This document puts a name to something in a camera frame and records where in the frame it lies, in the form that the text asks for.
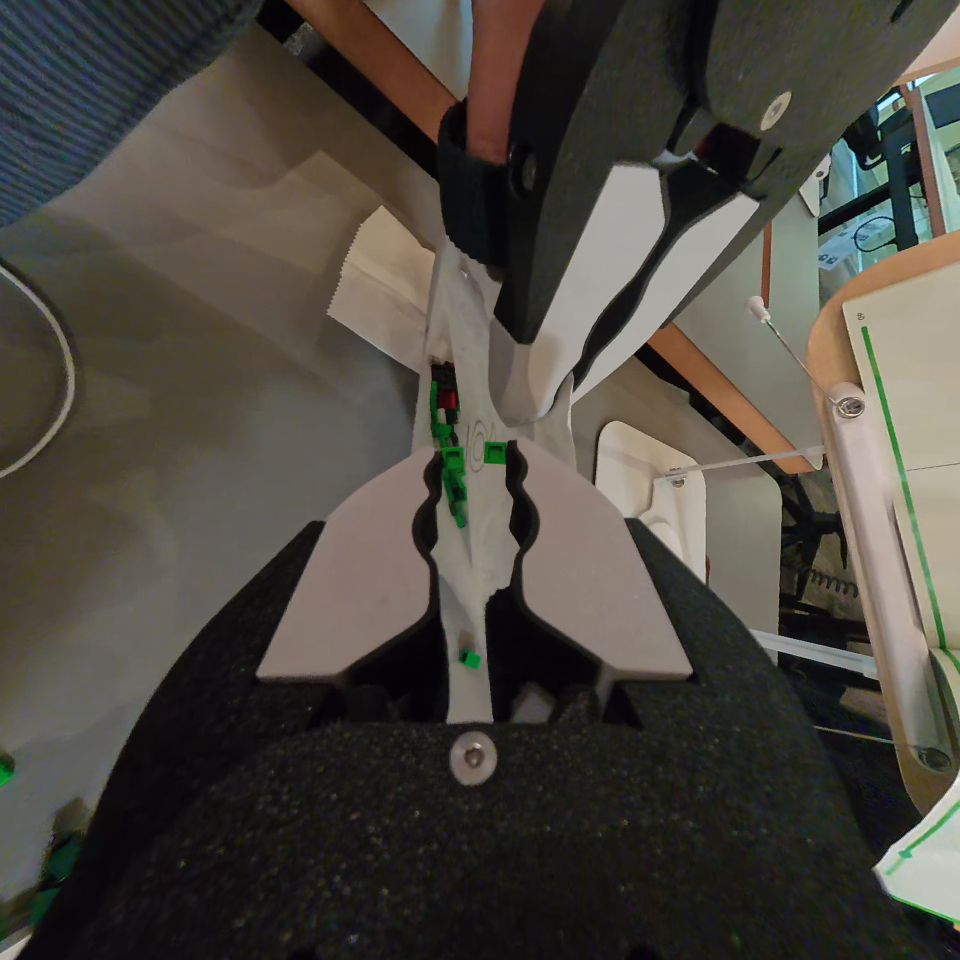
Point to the person's left hand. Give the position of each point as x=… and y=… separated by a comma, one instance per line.
x=499, y=75

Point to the lego instruction booklet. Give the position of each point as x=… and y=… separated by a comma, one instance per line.
x=930, y=375

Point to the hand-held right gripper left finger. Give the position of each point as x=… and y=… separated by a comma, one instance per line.
x=352, y=592

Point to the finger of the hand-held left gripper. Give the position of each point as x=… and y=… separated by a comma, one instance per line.
x=600, y=247
x=705, y=247

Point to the person's dark ribbed clothing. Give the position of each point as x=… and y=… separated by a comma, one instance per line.
x=90, y=90

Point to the small green lego brick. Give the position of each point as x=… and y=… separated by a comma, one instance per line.
x=470, y=659
x=6, y=770

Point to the grey desk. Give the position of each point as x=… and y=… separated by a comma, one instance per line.
x=187, y=450

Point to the white printed paper bag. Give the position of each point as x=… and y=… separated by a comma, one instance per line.
x=457, y=330

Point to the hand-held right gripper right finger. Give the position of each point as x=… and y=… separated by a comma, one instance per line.
x=600, y=592

